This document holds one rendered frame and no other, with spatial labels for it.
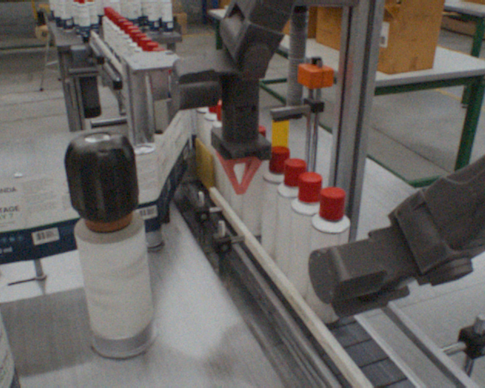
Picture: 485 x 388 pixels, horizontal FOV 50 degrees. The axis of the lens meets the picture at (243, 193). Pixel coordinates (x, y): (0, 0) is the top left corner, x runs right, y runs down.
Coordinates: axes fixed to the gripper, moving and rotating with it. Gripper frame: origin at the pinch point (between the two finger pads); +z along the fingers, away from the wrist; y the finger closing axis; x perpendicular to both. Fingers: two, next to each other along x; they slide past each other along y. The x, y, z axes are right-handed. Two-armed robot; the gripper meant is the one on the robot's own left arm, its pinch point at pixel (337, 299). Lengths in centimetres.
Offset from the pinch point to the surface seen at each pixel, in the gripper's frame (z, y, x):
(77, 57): 135, 12, -158
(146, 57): 22, 11, -62
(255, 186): 12.4, 0.9, -24.2
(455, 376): -13.6, -3.0, 13.2
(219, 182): 27.5, 1.7, -33.0
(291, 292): 5.3, 4.0, -3.5
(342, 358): -3.4, 4.1, 7.6
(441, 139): 211, -232, -118
